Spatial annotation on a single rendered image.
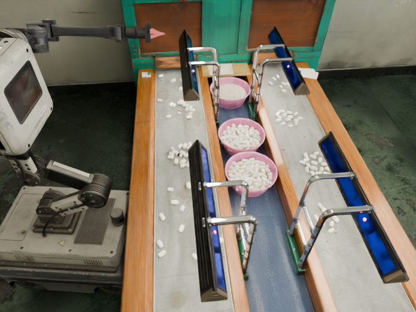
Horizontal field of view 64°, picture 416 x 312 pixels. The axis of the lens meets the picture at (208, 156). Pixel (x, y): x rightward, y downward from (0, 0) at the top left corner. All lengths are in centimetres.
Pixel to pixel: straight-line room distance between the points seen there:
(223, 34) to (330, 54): 168
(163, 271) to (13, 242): 90
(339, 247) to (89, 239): 122
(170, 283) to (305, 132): 115
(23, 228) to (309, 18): 216
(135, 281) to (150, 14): 160
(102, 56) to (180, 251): 238
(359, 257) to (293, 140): 73
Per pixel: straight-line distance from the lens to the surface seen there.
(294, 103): 224
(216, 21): 235
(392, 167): 316
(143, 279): 141
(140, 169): 173
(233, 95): 224
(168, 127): 199
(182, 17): 232
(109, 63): 348
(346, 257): 158
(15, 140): 139
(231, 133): 196
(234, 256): 144
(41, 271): 206
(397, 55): 423
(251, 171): 175
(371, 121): 355
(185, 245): 149
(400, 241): 170
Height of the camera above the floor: 204
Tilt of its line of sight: 46 degrees down
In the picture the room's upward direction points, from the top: 1 degrees clockwise
